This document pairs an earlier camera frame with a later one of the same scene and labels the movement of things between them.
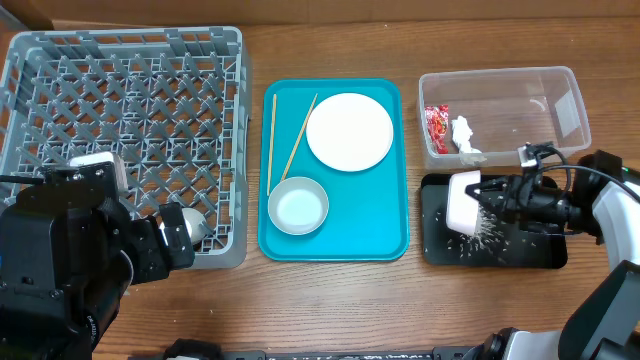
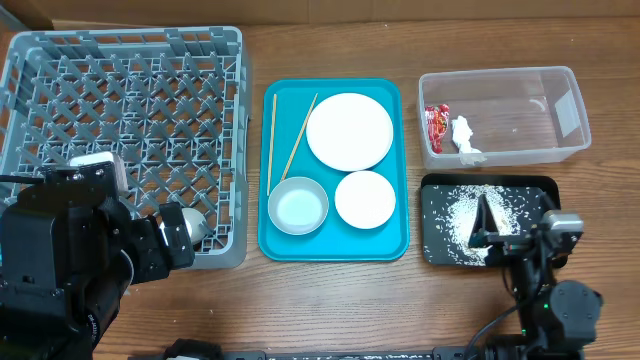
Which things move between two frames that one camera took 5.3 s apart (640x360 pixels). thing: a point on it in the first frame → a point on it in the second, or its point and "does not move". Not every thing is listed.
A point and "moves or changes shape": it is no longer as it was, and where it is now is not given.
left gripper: [154, 257] does not move
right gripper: [512, 200] → [506, 247]
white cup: [196, 222] does not move
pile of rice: [488, 235] moves or changes shape
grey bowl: [298, 205] does not move
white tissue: [461, 132] does not move
